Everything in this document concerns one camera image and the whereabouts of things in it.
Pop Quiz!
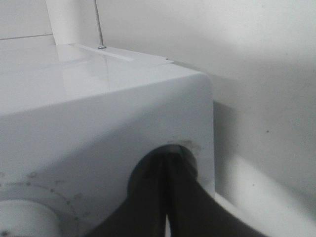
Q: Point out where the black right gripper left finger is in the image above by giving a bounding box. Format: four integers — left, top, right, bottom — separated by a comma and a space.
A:
86, 155, 167, 237

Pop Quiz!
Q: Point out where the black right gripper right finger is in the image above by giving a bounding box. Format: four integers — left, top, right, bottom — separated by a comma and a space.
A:
166, 153, 263, 237

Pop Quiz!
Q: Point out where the white microwave knob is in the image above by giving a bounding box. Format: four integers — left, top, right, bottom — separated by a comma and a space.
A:
0, 200, 62, 237

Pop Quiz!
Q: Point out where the white microwave oven body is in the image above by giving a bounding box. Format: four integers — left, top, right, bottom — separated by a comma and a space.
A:
0, 44, 215, 237

